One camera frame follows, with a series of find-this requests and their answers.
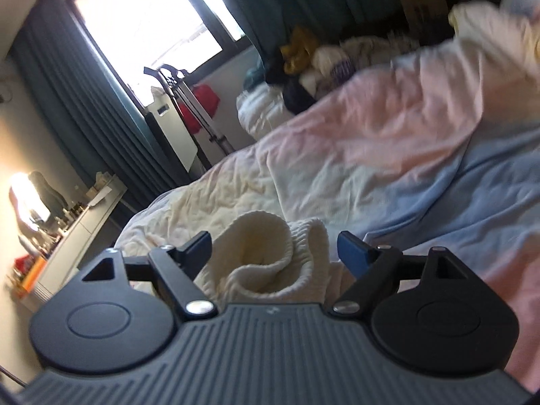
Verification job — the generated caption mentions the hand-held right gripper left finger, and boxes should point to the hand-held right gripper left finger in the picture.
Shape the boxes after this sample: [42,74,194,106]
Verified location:
[79,231,219,322]

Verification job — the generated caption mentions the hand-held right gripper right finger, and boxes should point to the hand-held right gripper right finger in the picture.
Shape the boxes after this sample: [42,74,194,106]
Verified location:
[330,231,461,316]

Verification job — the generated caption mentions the white pants with black stripe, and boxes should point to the white pants with black stripe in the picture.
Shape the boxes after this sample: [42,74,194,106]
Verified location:
[194,210,352,305]

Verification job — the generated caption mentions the pile of grey white clothes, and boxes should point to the pile of grey white clothes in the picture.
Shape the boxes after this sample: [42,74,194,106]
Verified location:
[341,29,419,69]

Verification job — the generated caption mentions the pastel pink blue blanket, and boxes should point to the pastel pink blue blanket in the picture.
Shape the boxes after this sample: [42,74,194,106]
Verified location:
[115,0,540,393]

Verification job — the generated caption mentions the tissue box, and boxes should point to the tissue box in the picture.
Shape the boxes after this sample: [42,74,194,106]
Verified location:
[86,171,117,204]

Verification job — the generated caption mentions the white vanity desk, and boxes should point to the white vanity desk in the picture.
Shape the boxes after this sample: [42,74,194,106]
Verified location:
[19,185,128,314]

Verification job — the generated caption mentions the white panel heater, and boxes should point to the white panel heater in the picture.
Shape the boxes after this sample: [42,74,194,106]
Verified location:
[144,86,208,174]

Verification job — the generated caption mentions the folding metal stand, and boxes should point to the folding metal stand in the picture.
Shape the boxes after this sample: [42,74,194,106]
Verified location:
[142,64,236,158]

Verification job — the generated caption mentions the row of cosmetic bottles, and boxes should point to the row of cosmetic bottles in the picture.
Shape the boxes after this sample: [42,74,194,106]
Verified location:
[15,203,85,264]

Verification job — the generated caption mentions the red bag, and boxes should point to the red bag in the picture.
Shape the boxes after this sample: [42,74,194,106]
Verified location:
[176,83,221,136]

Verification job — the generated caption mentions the white crumpled duvet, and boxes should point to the white crumpled duvet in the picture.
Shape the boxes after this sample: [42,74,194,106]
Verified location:
[235,82,297,136]

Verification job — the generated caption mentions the wavy vanity mirror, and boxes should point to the wavy vanity mirror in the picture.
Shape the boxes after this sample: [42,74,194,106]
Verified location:
[8,170,69,231]

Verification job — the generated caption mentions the orange wooden tray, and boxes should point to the orange wooden tray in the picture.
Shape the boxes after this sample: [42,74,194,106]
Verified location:
[12,256,48,295]

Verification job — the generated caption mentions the dark navy garment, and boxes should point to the dark navy garment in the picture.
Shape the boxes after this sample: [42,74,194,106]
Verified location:
[265,54,318,115]

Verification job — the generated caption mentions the teal garment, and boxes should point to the teal garment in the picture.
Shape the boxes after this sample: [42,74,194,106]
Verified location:
[244,66,267,92]

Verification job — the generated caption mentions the blue curtain beside vanity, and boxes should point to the blue curtain beside vanity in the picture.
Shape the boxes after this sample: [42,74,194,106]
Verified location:
[9,0,188,217]

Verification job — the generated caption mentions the white garment with purple print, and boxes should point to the white garment with purple print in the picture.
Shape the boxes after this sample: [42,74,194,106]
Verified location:
[311,46,356,90]

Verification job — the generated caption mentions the mustard yellow garment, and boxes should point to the mustard yellow garment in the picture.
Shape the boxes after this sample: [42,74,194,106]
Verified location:
[280,25,322,75]

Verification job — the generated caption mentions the window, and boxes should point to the window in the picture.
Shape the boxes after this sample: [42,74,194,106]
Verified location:
[66,0,250,108]

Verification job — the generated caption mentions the brown paper bag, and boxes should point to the brown paper bag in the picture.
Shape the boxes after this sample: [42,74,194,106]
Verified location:
[398,0,447,42]

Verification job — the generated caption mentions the blue curtain beside bed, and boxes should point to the blue curtain beside bed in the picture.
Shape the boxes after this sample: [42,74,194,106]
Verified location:
[210,0,436,73]

